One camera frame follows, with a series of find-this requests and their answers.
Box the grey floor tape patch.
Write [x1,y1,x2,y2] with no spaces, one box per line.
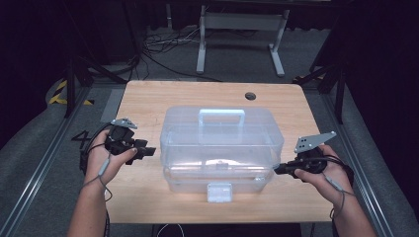
[100,88,126,123]

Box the grey metal desk frame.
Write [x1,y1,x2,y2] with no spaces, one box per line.
[196,4,292,79]

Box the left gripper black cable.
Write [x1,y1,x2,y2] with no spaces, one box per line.
[79,122,115,173]

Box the clear plastic storage box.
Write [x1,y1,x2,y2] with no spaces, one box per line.
[159,105,286,203]

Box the black metal stand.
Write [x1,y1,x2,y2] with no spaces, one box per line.
[63,0,141,119]
[293,48,348,125]

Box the person's dark clothing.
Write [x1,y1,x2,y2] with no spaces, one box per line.
[152,222,302,237]

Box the thin white cable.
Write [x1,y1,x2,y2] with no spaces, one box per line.
[155,223,186,237]

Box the person's left hand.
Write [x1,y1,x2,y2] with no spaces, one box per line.
[83,128,138,191]

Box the yellow black floor tape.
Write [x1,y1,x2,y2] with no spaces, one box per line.
[47,79,96,107]

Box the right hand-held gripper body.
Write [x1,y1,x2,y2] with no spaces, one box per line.
[293,130,338,175]

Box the long black floor cable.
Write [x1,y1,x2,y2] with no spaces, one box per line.
[141,50,222,83]

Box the grey wrist strap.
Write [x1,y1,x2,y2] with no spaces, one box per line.
[323,173,358,220]
[81,157,114,202]

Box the tangle of floor cables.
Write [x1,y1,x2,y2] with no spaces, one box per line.
[141,25,206,56]

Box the person's right hand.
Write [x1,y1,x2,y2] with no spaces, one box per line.
[293,144,356,207]

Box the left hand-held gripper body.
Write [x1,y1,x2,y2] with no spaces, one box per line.
[104,118,138,156]

